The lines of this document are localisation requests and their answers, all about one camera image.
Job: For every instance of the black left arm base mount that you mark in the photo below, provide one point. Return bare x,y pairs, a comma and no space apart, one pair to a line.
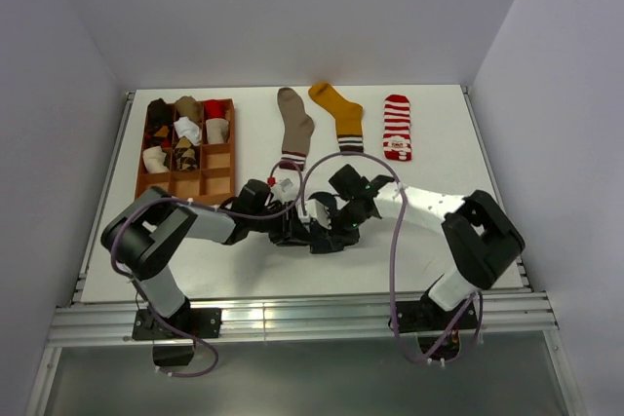
201,323

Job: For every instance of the rolled cream socks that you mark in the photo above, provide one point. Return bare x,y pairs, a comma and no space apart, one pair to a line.
217,130

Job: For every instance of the rolled taupe socks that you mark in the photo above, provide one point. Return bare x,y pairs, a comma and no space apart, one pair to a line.
187,106

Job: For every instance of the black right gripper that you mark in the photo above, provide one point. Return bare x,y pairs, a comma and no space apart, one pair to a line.
334,230

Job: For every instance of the wooden compartment tray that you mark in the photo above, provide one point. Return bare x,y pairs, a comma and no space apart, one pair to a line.
211,184

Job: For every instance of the mustard yellow sock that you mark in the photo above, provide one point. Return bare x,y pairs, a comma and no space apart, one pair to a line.
347,116

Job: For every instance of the taupe sock with striped cuff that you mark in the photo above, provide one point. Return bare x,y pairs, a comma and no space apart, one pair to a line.
298,129

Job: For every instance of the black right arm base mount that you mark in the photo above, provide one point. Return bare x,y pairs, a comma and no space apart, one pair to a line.
444,344

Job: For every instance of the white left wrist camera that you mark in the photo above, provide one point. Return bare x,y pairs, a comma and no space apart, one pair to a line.
284,190

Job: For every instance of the brown argyle sock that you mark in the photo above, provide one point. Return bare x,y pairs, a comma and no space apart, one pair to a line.
185,156

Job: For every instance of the rolled white socks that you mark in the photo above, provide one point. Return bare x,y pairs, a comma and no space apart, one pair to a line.
186,128

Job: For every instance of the navy blue sock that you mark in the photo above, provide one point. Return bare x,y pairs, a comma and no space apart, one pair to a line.
324,241

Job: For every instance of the aluminium frame rail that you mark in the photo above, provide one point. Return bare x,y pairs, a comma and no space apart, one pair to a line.
273,320

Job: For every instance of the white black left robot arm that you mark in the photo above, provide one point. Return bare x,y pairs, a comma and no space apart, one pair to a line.
143,239

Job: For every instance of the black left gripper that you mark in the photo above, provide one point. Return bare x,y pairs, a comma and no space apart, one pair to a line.
291,231

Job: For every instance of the rolled red socks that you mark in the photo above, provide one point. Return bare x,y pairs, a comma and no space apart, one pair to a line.
216,109

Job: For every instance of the red white striped sock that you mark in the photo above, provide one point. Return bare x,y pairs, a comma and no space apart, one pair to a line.
396,139

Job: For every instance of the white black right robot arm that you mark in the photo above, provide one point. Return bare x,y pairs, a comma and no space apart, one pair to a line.
482,240

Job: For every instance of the rolled dark argyle socks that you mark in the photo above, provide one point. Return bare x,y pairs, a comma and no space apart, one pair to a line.
159,124

